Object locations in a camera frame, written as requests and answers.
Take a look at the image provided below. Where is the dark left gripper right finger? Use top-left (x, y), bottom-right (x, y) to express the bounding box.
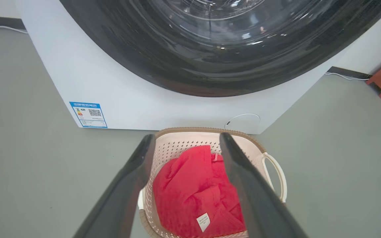
top-left (219, 132), bottom-right (310, 238)

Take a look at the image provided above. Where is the steel washing drum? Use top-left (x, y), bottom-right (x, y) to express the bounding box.
top-left (138, 0), bottom-right (330, 48)

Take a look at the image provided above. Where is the white front-load washing machine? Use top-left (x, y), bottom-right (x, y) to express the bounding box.
top-left (14, 0), bottom-right (381, 135)

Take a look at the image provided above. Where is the red garment with tag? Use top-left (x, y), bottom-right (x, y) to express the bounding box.
top-left (153, 145), bottom-right (246, 238)

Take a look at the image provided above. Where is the black round glass door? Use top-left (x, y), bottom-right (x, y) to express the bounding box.
top-left (58, 0), bottom-right (381, 98)

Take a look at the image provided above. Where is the cream perforated laundry basket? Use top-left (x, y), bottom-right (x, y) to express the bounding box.
top-left (138, 127), bottom-right (288, 238)

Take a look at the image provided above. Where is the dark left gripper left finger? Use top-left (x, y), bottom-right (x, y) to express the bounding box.
top-left (73, 134), bottom-right (156, 238)

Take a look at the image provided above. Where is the blue energy label sticker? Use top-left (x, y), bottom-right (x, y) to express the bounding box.
top-left (69, 101), bottom-right (108, 129)

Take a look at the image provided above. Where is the round white filter cover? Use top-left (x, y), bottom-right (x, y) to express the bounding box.
top-left (224, 113), bottom-right (261, 133)

